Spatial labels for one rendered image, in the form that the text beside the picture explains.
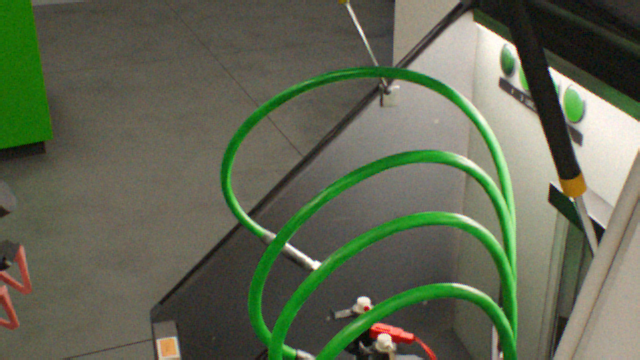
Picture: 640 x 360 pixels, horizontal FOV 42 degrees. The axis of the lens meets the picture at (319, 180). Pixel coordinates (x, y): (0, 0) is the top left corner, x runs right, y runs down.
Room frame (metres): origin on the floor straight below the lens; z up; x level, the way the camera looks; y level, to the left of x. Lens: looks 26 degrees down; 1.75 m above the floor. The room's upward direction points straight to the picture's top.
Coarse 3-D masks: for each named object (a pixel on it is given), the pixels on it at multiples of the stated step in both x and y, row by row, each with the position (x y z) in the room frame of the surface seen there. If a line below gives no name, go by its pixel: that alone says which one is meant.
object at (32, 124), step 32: (0, 0) 3.81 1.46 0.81; (0, 32) 3.80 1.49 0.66; (32, 32) 3.87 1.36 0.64; (0, 64) 3.79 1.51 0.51; (32, 64) 3.86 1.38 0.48; (0, 96) 3.78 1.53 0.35; (32, 96) 3.85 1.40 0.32; (0, 128) 3.76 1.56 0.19; (32, 128) 3.84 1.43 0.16; (0, 160) 3.79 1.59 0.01
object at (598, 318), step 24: (624, 192) 0.55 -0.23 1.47; (624, 216) 0.55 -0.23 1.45; (624, 240) 0.54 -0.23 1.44; (600, 264) 0.55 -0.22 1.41; (624, 264) 0.52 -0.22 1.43; (600, 288) 0.54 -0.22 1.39; (624, 288) 0.51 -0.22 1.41; (576, 312) 0.55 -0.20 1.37; (600, 312) 0.53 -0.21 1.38; (624, 312) 0.50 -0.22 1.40; (576, 336) 0.54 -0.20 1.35; (600, 336) 0.51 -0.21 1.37; (624, 336) 0.49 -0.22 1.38
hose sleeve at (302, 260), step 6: (264, 234) 0.97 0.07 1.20; (270, 234) 0.97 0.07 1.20; (264, 240) 0.96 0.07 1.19; (270, 240) 0.96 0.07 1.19; (288, 246) 0.96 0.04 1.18; (282, 252) 0.96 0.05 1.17; (288, 252) 0.96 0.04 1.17; (294, 252) 0.96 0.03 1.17; (300, 252) 0.97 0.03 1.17; (288, 258) 0.96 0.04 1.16; (294, 258) 0.96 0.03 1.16; (300, 258) 0.96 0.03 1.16; (306, 258) 0.96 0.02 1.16; (300, 264) 0.96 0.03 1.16; (306, 264) 0.96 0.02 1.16; (312, 264) 0.96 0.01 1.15; (306, 270) 0.96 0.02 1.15
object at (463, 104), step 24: (336, 72) 0.96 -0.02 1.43; (360, 72) 0.95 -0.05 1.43; (384, 72) 0.95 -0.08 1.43; (408, 72) 0.95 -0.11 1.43; (288, 96) 0.96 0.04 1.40; (456, 96) 0.94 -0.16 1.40; (480, 120) 0.93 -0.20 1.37; (504, 168) 0.93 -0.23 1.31; (504, 192) 0.93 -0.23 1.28; (240, 216) 0.97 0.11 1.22
